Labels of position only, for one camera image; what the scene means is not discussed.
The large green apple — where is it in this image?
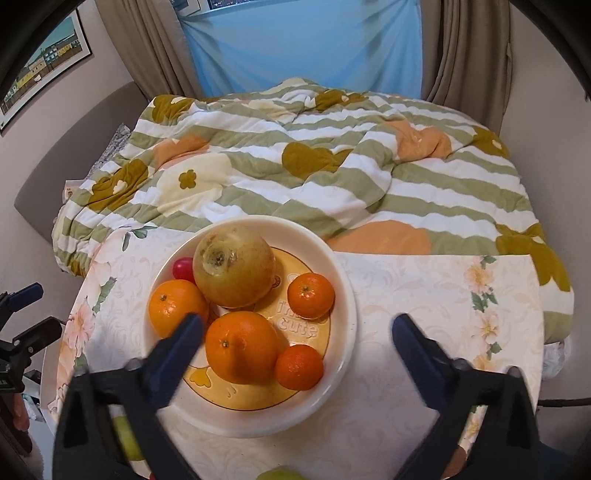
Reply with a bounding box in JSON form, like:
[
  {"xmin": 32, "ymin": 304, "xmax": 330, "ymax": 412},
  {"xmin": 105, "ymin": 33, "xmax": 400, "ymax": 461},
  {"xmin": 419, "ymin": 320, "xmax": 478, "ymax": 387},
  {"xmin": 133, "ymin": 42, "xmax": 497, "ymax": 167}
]
[{"xmin": 112, "ymin": 416, "xmax": 144, "ymax": 461}]

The small green apple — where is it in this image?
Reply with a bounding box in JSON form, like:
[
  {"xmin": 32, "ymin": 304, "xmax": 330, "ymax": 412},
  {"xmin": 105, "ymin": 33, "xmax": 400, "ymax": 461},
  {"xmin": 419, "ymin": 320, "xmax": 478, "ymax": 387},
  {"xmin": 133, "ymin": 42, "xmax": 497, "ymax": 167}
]
[{"xmin": 256, "ymin": 467, "xmax": 307, "ymax": 480}]

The person left hand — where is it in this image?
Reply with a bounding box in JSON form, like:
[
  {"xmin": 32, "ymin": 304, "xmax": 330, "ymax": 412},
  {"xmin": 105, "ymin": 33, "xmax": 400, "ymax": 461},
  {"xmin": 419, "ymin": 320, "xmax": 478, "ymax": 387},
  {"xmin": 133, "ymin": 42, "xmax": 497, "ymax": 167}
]
[{"xmin": 11, "ymin": 394, "xmax": 30, "ymax": 432}]

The grey headboard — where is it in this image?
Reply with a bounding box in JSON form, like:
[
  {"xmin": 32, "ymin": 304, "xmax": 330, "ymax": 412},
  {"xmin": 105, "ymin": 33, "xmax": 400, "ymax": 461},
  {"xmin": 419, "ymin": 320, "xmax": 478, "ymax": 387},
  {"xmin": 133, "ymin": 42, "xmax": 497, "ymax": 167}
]
[{"xmin": 14, "ymin": 82, "xmax": 148, "ymax": 242}]

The white fruit bowl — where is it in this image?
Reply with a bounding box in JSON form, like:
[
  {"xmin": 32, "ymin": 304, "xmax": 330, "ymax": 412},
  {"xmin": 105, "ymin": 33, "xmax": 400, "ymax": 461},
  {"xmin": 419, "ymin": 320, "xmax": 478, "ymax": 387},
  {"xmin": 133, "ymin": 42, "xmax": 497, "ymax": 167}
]
[{"xmin": 143, "ymin": 216, "xmax": 358, "ymax": 438}]

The floral white tablecloth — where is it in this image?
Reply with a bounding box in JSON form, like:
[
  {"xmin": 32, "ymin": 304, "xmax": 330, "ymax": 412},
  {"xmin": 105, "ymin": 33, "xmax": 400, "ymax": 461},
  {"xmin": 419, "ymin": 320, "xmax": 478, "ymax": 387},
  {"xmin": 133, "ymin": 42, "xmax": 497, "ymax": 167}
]
[{"xmin": 42, "ymin": 228, "xmax": 544, "ymax": 479}]

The orange left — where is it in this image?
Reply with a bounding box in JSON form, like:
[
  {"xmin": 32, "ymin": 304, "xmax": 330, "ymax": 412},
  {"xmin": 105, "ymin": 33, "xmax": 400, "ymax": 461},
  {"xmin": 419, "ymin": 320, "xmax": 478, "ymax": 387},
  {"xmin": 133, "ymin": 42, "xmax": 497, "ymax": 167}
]
[{"xmin": 147, "ymin": 279, "xmax": 209, "ymax": 338}]

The red cherry tomato in bowl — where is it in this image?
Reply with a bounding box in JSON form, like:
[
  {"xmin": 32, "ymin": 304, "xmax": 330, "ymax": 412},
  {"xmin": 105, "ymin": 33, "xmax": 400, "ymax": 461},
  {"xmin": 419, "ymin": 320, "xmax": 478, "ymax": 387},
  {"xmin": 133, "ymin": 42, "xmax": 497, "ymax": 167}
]
[{"xmin": 172, "ymin": 257, "xmax": 194, "ymax": 283}]

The large orange front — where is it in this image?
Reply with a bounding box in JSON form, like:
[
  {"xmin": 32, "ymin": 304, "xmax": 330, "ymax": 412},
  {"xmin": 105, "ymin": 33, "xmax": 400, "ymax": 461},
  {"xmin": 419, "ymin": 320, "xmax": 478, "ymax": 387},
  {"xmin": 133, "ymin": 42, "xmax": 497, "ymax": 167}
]
[{"xmin": 205, "ymin": 311, "xmax": 280, "ymax": 385}]

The small mandarin front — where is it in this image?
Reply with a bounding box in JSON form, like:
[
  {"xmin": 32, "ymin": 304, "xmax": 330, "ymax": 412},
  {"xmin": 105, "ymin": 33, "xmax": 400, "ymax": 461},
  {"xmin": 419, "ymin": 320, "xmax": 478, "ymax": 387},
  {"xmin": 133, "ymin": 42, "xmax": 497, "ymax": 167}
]
[{"xmin": 274, "ymin": 344, "xmax": 325, "ymax": 391}]

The small mandarin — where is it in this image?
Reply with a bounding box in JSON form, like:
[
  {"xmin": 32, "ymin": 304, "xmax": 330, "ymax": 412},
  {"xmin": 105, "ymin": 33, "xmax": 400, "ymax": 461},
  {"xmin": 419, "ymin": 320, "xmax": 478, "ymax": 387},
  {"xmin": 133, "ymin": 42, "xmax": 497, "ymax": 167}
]
[
  {"xmin": 274, "ymin": 344, "xmax": 325, "ymax": 391},
  {"xmin": 287, "ymin": 273, "xmax": 335, "ymax": 320}
]

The yellow-brown pear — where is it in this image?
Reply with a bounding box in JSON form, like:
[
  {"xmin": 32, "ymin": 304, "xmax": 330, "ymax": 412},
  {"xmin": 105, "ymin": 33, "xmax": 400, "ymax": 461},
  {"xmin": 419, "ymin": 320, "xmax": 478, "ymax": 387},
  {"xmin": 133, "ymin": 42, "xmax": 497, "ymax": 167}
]
[{"xmin": 192, "ymin": 224, "xmax": 276, "ymax": 310}]

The small mandarin back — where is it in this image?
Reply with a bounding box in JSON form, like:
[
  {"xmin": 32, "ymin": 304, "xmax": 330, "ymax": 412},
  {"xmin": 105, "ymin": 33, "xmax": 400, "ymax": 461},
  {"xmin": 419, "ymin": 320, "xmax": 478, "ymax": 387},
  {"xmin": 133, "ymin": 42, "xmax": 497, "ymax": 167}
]
[{"xmin": 287, "ymin": 273, "xmax": 335, "ymax": 320}]

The striped floral quilt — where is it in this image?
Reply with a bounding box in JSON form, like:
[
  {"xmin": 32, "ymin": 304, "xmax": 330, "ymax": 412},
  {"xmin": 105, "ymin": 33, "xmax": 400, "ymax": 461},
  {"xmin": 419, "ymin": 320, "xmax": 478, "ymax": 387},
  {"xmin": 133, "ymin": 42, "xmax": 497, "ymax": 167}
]
[{"xmin": 52, "ymin": 78, "xmax": 574, "ymax": 343}]

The beige curtain left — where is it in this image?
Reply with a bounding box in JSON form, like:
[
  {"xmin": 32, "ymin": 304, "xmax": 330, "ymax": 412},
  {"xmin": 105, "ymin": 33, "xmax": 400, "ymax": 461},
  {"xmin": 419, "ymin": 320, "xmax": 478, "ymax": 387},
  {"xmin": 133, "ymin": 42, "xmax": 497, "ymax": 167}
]
[{"xmin": 96, "ymin": 0, "xmax": 204, "ymax": 99}]

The beige curtain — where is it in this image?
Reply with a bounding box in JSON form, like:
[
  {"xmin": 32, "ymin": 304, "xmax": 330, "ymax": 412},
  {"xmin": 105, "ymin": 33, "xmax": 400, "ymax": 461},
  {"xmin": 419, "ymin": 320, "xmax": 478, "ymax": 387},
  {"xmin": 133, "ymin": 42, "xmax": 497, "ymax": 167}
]
[
  {"xmin": 96, "ymin": 0, "xmax": 204, "ymax": 99},
  {"xmin": 420, "ymin": 0, "xmax": 513, "ymax": 133}
]

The beige curtain right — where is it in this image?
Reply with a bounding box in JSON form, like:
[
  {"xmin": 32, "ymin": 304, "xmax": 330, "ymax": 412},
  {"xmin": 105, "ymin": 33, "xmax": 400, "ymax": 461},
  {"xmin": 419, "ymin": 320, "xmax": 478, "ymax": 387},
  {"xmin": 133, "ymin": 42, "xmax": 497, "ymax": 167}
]
[{"xmin": 420, "ymin": 0, "xmax": 513, "ymax": 133}]

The blue window cloth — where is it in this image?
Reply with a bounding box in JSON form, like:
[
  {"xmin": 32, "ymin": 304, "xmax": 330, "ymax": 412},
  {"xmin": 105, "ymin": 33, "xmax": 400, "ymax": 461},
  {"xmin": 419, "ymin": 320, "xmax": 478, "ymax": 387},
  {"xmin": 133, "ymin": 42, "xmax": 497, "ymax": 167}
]
[{"xmin": 178, "ymin": 1, "xmax": 423, "ymax": 98}]

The framed wall picture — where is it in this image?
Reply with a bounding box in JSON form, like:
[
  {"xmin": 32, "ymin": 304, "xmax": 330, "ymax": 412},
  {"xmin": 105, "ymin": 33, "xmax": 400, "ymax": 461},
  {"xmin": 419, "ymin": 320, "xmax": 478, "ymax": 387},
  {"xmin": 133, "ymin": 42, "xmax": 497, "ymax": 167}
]
[{"xmin": 1, "ymin": 8, "xmax": 92, "ymax": 131}]

